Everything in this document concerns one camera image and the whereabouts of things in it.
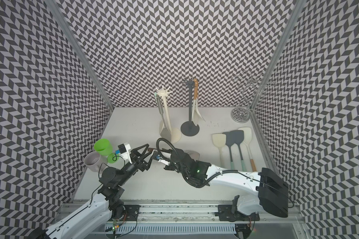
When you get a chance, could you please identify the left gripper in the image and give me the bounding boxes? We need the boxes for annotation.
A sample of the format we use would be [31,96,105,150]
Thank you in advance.
[117,144,155,187]

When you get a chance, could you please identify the cream turner mint handle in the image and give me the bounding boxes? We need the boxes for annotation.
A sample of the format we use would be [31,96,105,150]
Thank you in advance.
[211,133,226,166]

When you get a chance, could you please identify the grey spatula mint handle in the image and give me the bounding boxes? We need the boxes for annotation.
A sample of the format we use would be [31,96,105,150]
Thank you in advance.
[230,129,247,172]

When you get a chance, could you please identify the cream spatula wooden handle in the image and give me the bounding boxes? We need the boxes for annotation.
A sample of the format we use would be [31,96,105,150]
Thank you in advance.
[239,127,257,172]

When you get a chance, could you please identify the grey turner mint handle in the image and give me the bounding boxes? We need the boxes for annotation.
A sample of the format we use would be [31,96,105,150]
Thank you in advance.
[223,132,235,169]

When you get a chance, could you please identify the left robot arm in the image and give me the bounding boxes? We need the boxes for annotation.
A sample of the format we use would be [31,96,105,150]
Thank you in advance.
[27,144,152,239]

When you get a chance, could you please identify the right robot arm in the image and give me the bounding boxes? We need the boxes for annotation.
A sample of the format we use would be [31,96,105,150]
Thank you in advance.
[155,149,289,218]

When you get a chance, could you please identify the cream utensil rack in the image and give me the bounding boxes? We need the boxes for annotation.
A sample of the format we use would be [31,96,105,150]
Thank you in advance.
[155,87,181,144]

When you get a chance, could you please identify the dark grey utensil rack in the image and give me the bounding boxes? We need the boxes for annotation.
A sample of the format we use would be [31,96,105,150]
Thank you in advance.
[180,80,199,136]

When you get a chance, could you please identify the cream slotted turner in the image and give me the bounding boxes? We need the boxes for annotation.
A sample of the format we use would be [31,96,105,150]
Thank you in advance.
[154,93,172,141]

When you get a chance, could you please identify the green plastic goblet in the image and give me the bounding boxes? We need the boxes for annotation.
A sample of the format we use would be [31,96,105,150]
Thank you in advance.
[94,138,118,163]

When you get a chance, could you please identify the grey ceramic mug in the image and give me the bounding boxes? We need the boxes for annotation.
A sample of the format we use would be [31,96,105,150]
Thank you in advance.
[83,151,107,173]

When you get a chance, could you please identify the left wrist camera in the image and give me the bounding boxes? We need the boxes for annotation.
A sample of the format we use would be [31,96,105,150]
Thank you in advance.
[114,143,132,164]

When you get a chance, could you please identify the cream spoon brown handle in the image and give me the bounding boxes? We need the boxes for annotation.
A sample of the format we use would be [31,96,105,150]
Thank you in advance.
[192,78,204,126]

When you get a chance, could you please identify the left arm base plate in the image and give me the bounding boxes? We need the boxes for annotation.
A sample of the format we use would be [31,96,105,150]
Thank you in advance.
[111,205,141,222]

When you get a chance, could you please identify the aluminium front rail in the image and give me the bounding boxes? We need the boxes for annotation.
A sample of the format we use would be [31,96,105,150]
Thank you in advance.
[56,201,309,237]

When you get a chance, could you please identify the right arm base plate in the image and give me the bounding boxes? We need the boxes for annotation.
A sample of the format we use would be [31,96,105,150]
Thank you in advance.
[215,205,260,222]

